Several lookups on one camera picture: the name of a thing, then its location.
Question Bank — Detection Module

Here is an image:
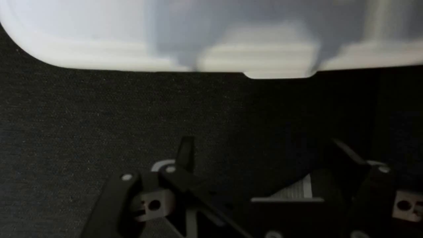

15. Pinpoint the dark grey sofa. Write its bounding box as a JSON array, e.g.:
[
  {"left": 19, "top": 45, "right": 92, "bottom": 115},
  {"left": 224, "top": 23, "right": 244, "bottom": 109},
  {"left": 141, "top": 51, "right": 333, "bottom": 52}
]
[{"left": 0, "top": 31, "right": 423, "bottom": 238}]

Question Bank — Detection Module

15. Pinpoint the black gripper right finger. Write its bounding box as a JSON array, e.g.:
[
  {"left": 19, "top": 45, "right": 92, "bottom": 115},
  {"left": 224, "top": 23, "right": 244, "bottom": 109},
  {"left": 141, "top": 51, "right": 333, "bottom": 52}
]
[{"left": 325, "top": 139, "right": 423, "bottom": 238}]

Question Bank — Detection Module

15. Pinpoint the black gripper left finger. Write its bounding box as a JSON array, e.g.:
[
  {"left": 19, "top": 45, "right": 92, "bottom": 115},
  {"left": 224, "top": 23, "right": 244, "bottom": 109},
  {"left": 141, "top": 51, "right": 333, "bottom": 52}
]
[{"left": 79, "top": 137, "right": 244, "bottom": 238}]

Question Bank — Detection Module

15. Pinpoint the white plastic tray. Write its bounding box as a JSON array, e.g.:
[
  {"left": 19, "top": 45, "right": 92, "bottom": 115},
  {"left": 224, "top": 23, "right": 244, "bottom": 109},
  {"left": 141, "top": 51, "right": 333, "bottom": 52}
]
[{"left": 0, "top": 0, "right": 423, "bottom": 80}]

